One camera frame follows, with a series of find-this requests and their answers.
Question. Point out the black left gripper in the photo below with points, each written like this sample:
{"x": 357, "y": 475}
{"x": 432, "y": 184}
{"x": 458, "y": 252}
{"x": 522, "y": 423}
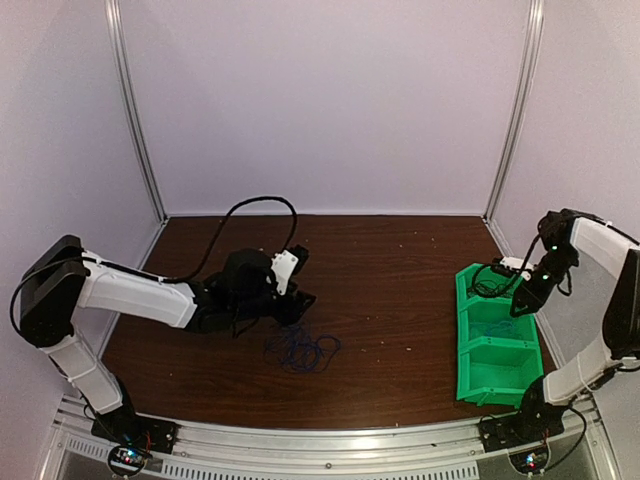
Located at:
{"x": 293, "y": 308}

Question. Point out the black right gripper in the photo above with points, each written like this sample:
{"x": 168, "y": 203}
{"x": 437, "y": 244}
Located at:
{"x": 534, "y": 298}

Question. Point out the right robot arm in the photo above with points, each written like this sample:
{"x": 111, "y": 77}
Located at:
{"x": 588, "y": 277}

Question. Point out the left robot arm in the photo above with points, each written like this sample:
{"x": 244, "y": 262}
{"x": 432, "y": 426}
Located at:
{"x": 67, "y": 277}

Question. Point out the green three-compartment bin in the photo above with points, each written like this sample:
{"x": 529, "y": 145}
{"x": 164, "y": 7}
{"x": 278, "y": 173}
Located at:
{"x": 498, "y": 357}

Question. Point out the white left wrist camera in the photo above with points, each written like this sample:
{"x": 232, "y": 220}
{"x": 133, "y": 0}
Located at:
{"x": 283, "y": 266}

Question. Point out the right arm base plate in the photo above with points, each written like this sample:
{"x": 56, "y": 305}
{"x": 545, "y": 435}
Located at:
{"x": 525, "y": 436}

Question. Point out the front aluminium rail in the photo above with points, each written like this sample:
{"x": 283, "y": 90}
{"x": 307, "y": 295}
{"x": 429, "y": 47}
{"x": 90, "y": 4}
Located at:
{"x": 451, "y": 450}

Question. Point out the right aluminium corner post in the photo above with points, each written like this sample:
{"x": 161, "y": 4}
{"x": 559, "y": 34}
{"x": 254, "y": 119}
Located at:
{"x": 529, "y": 61}

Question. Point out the aluminium corner post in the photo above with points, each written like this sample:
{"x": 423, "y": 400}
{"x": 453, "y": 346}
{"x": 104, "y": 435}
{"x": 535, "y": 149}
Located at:
{"x": 529, "y": 61}
{"x": 132, "y": 115}

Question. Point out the left aluminium corner post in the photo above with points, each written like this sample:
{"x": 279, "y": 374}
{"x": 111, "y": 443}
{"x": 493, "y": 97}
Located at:
{"x": 132, "y": 115}

